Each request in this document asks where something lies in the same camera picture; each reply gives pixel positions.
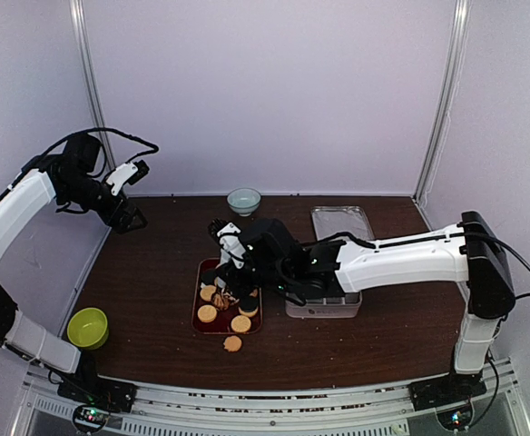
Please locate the black sandwich cookie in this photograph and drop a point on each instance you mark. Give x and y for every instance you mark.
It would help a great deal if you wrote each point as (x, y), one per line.
(249, 307)

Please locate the right aluminium frame post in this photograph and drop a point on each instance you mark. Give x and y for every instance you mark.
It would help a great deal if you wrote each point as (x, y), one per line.
(438, 133)

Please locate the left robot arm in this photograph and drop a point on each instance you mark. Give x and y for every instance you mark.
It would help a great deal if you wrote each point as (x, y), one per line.
(65, 179)

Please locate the white divided cookie tin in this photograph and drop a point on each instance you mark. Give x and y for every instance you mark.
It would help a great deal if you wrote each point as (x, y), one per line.
(344, 307)

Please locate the green plastic bowl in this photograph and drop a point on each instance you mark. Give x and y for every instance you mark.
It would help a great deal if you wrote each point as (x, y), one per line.
(88, 329)

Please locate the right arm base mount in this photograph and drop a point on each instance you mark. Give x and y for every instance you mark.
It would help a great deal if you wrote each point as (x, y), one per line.
(444, 390)

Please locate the aluminium front rail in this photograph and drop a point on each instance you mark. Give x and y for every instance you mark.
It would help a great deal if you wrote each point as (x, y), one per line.
(379, 409)

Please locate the red cookie tray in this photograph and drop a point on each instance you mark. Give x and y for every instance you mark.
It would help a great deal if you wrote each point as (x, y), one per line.
(221, 325)

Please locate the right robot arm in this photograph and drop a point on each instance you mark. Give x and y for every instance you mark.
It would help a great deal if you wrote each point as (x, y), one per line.
(266, 255)

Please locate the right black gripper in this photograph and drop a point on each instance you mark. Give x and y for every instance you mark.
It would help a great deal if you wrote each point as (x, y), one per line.
(240, 288)

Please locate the round tan biscuit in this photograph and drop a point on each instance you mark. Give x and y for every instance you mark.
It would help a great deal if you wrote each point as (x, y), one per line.
(241, 324)

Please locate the pale blue ceramic bowl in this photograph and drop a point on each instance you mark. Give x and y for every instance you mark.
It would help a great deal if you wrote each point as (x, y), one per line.
(244, 201)

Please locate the metal food tongs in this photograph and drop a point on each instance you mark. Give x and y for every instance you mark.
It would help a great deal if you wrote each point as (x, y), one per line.
(222, 299)

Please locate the scalloped cookie on table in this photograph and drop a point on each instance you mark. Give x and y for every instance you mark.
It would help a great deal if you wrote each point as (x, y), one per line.
(232, 343)

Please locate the aluminium frame post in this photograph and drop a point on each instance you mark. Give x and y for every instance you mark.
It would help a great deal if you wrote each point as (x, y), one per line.
(94, 103)
(438, 133)

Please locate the left aluminium frame post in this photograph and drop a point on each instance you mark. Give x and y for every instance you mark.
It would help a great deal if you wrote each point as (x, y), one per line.
(94, 103)

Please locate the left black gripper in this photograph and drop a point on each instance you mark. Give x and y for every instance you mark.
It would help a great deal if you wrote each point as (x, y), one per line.
(120, 224)

